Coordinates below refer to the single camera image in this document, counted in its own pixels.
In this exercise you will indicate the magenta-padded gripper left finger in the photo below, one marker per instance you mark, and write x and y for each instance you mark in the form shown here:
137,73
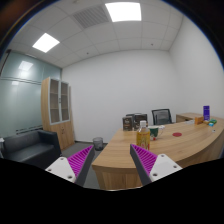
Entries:
60,166

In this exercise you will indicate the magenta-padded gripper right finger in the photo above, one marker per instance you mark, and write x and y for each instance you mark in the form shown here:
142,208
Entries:
163,165

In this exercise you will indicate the yellow tea drink bottle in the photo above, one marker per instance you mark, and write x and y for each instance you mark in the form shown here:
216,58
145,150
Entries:
143,136

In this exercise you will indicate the flat round red coaster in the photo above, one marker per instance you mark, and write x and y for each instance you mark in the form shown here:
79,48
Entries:
177,134

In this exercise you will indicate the dark green floral mug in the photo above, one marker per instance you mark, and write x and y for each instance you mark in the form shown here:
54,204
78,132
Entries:
155,132

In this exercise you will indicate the black leather sofa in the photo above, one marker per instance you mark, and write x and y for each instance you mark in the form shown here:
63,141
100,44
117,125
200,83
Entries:
30,146

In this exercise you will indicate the grey mesh trash bin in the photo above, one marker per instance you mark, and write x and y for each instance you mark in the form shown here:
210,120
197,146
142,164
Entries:
98,144

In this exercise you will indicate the black mesh office chair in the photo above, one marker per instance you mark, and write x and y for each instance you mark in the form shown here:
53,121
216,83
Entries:
162,116

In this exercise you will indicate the large dark brown box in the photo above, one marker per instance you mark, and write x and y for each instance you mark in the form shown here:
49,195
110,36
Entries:
139,120

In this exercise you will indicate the low wooden side cabinet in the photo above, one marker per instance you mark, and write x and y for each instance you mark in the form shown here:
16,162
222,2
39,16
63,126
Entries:
185,117

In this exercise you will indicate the tall wooden shelf cabinet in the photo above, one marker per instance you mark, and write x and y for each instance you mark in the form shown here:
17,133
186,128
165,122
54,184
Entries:
46,113

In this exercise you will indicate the orange cardboard box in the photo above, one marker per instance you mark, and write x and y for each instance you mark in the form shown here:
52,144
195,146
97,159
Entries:
199,120

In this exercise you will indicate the small teal box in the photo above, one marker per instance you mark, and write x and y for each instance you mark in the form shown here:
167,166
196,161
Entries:
211,124

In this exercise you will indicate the green flat box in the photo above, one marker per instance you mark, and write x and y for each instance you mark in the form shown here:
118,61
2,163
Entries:
212,121

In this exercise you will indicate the tall purple box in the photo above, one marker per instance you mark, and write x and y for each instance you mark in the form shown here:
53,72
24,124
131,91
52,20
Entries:
206,113

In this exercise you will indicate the small square ceiling light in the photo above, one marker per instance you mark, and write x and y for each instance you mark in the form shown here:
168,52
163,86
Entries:
46,42

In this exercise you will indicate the large square ceiling light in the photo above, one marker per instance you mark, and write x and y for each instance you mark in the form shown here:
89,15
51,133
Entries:
123,11

